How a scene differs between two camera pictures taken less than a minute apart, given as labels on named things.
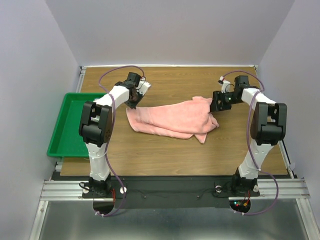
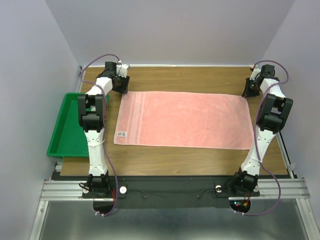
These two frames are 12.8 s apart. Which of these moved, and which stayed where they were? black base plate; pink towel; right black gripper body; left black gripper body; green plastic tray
Moved: left black gripper body; pink towel; right black gripper body
Stayed: green plastic tray; black base plate
